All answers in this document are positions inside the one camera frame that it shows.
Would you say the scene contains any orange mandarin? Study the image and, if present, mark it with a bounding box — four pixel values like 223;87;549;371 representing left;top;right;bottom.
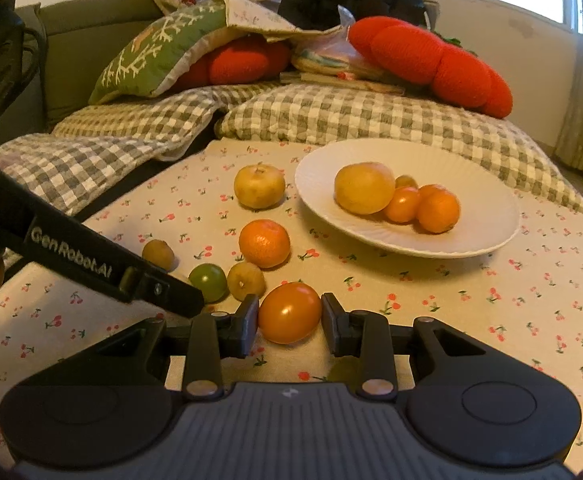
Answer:
416;185;461;234
238;219;291;269

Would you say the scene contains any red round cushion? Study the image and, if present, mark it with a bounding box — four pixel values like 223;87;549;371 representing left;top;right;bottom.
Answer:
172;35;292;92

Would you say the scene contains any red tomato plush cushion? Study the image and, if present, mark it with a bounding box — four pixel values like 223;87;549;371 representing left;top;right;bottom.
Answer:
347;16;513;118

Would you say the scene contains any orange tomato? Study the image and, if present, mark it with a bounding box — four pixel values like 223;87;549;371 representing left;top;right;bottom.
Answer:
258;282;322;345
384;186;421;224

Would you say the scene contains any white plate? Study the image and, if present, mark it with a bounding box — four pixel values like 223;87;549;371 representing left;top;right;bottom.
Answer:
294;138;521;259

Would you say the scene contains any grey checked blanket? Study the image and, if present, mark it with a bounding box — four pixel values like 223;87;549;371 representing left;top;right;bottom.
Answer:
0;84;278;221

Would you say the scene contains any clear plastic bag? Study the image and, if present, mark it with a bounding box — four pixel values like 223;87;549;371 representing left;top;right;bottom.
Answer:
291;5;377;80

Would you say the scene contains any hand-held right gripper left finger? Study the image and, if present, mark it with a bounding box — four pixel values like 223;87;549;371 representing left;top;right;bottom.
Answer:
79;294;261;401

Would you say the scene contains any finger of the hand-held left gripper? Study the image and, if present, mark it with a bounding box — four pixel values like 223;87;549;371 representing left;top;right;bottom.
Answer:
119;265;205;319

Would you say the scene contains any beige floral cloth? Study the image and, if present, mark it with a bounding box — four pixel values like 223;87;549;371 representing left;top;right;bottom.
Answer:
142;0;312;43

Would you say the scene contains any small yellow apple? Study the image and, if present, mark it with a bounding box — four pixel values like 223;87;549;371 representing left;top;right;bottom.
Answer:
234;164;286;210

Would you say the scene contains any flat stack of books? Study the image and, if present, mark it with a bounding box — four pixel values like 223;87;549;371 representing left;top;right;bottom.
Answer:
279;71;405;95

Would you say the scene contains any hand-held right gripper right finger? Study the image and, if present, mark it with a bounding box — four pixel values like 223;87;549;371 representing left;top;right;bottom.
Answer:
322;292;495;397

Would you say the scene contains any grey checked cushion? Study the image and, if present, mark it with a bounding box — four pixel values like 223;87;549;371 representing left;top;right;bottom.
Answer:
219;84;583;215

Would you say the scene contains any cherry print tablecloth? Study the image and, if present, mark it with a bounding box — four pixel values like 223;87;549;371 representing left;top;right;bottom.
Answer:
0;140;583;480

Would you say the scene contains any green tomato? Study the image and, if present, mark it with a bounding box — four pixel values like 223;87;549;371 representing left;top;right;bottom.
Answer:
188;264;228;304

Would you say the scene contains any green embroidered pillow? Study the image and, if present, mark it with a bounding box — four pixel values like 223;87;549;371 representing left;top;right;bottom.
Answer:
88;4;230;106

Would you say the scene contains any green sofa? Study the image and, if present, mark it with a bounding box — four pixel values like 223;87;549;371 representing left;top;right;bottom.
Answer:
14;0;170;133

